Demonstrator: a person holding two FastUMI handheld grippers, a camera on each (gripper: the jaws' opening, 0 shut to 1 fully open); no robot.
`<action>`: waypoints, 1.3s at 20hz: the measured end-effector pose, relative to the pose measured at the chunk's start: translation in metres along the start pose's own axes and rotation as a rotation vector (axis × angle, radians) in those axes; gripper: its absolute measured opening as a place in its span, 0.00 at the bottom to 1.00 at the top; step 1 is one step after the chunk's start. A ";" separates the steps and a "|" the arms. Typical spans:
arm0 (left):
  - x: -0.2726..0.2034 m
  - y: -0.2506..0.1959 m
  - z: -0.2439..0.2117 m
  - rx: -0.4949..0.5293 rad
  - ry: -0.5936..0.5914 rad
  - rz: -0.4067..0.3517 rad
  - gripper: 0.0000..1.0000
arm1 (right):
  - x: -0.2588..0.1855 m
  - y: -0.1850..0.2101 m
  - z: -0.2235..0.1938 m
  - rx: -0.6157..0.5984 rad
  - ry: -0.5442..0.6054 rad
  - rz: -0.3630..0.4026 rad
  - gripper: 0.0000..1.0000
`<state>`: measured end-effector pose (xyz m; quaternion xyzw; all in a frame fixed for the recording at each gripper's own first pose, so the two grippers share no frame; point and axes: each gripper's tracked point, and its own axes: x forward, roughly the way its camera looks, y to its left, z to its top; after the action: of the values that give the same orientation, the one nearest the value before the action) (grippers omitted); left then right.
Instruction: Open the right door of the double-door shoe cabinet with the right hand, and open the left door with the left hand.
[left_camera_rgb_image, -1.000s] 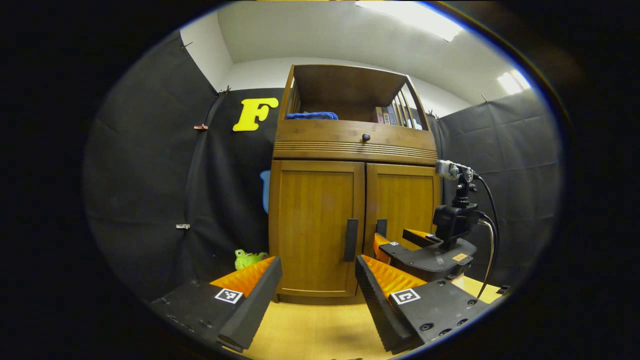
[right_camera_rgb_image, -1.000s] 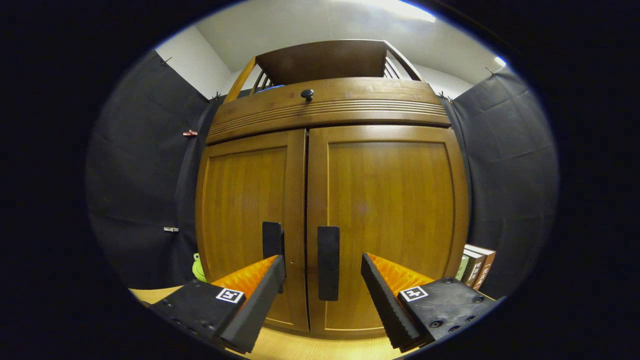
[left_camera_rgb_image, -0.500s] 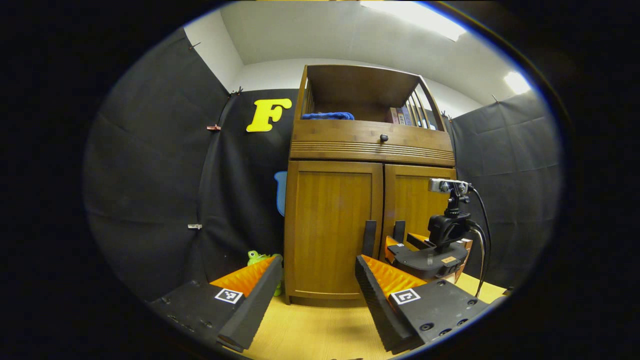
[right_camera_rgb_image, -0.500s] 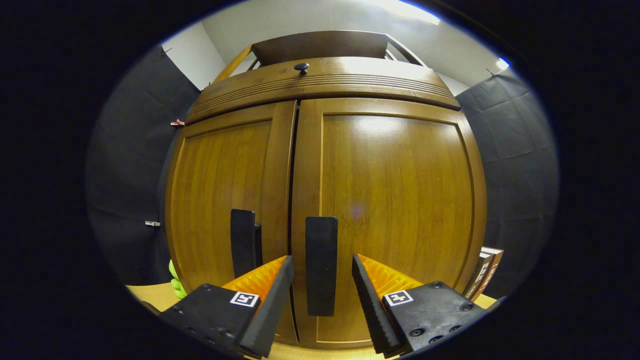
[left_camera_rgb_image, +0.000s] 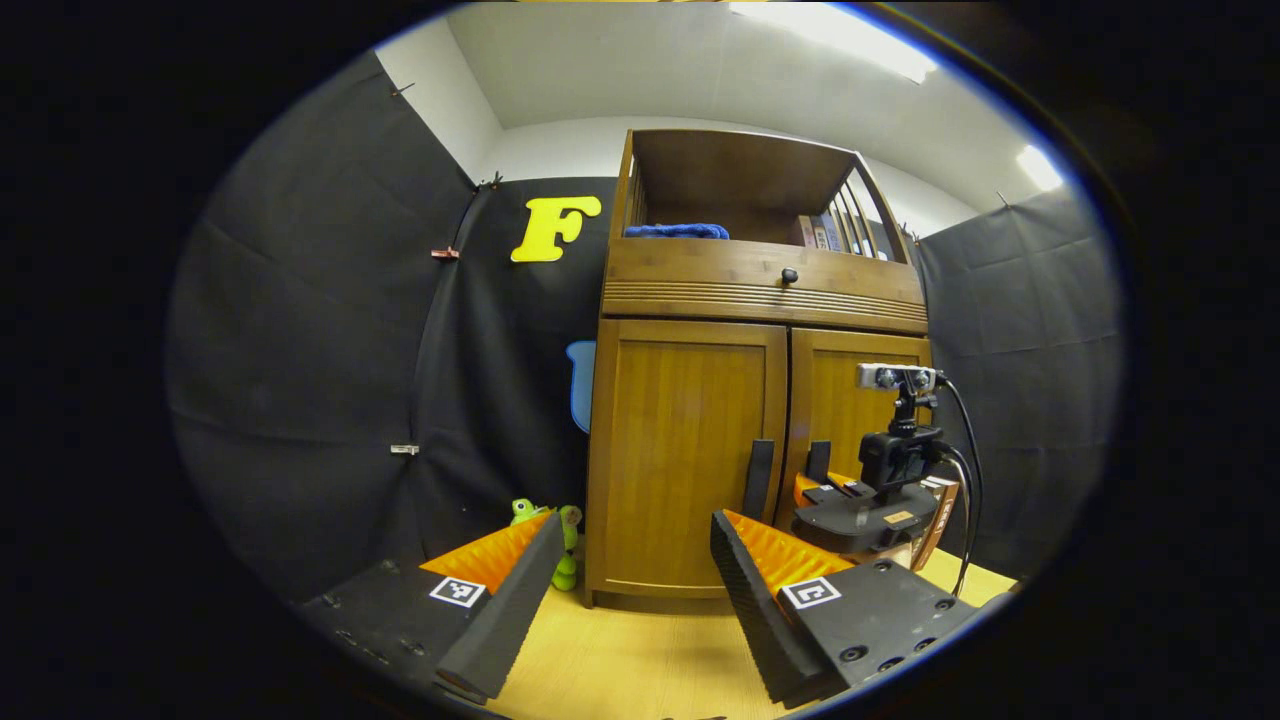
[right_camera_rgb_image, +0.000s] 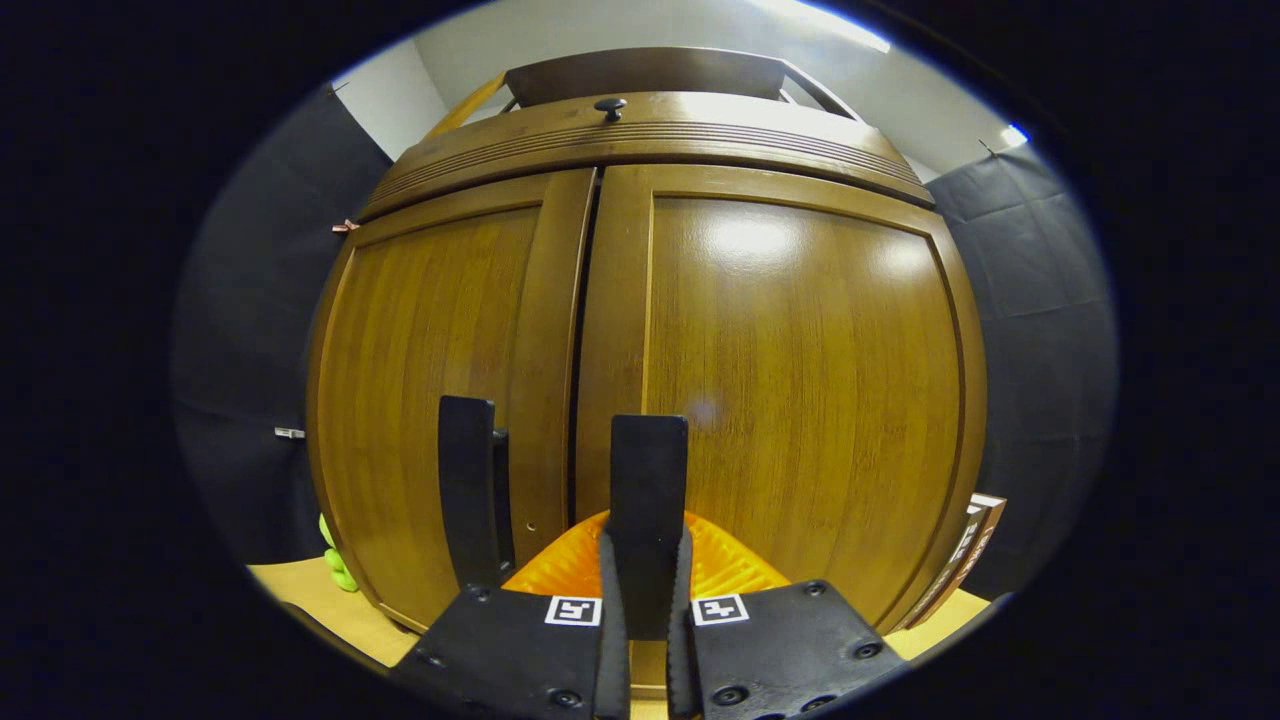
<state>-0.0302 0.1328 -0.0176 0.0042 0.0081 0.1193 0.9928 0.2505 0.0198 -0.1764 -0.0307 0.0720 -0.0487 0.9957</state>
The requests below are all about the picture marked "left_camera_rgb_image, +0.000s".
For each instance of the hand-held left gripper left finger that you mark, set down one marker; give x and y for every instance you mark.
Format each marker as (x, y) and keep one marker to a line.
(510, 620)

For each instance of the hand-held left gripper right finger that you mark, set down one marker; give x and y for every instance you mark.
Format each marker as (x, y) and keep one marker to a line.
(755, 620)

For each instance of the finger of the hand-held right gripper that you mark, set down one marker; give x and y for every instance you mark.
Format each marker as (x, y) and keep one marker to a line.
(812, 490)
(852, 488)

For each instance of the wooden cabinet door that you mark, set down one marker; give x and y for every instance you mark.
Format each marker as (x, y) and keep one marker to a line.
(850, 400)
(680, 450)

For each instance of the wooden double-door shoe cabinet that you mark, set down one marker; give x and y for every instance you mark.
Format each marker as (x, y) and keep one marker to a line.
(740, 170)

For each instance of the wooden cabinet drawer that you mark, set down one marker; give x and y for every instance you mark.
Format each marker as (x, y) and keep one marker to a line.
(700, 270)

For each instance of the green frog toy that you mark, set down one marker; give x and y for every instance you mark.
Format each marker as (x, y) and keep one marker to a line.
(567, 570)

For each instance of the small white brown box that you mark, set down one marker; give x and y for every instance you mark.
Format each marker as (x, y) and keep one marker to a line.
(945, 525)

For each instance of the lilac book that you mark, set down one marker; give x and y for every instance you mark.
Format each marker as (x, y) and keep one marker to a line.
(834, 232)

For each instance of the grey book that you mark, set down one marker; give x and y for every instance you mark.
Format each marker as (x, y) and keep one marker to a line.
(820, 234)

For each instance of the beige book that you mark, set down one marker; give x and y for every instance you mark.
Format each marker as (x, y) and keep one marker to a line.
(805, 232)

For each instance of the blue cloth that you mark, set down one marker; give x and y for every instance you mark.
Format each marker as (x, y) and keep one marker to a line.
(675, 232)

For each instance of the small ceiling light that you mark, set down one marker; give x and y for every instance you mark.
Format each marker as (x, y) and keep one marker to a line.
(1040, 168)

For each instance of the black backdrop cloth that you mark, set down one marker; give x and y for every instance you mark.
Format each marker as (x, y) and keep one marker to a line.
(320, 350)

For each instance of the large ceiling light panel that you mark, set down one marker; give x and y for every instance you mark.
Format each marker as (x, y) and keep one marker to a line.
(840, 35)

